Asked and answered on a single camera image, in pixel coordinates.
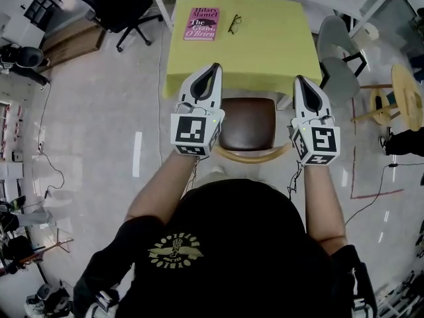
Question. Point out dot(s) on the brown wooden crate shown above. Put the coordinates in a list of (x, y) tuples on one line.
[(73, 45)]

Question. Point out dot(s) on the pink book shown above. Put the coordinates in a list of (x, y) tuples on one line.
[(201, 25)]

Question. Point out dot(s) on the black office chair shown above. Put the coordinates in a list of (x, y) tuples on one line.
[(122, 8)]

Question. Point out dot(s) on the person's beige trousers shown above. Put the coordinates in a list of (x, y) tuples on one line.
[(212, 179)]

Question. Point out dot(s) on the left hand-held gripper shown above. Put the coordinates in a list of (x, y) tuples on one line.
[(189, 131)]

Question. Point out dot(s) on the wooden chair with brown seat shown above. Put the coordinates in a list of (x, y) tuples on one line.
[(246, 124)]

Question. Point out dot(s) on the grey chair black frame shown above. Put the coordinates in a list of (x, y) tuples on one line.
[(339, 75)]

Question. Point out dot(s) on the black eyeglasses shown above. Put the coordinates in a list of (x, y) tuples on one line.
[(233, 23)]

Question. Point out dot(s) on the black round device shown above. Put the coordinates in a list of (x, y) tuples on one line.
[(31, 56)]

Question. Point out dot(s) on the table with yellow cloth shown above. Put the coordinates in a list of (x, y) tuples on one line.
[(284, 101)]

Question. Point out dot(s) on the wooden floor stand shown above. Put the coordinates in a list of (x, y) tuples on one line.
[(49, 246)]

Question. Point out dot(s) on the yellow-green tablecloth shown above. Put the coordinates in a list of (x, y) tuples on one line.
[(265, 51)]

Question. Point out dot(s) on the person's right forearm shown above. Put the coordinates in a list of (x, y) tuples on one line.
[(319, 204)]

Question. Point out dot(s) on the person's black shirt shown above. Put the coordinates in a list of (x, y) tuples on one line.
[(232, 277)]

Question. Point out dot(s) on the white cabinet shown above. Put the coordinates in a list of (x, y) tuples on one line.
[(23, 31)]

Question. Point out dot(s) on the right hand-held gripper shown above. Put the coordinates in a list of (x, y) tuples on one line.
[(323, 141)]

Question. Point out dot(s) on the person's left forearm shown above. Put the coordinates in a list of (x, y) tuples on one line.
[(159, 190)]

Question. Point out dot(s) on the person's white left shoe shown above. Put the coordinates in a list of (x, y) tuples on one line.
[(217, 170)]

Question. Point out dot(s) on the white cylindrical bin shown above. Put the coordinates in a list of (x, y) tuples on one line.
[(369, 31)]

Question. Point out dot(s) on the round wooden stool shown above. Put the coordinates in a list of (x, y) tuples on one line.
[(407, 98)]

